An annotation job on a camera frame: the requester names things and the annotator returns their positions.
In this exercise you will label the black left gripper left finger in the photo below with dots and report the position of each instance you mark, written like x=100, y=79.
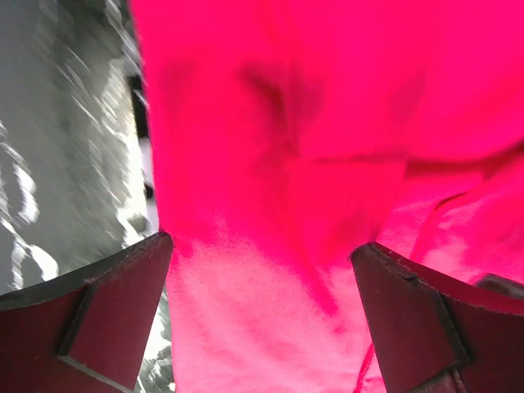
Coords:
x=87, y=330

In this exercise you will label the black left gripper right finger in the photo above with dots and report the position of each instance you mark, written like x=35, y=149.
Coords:
x=433, y=333

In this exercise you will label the red t shirt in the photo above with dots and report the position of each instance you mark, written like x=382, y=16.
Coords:
x=284, y=134

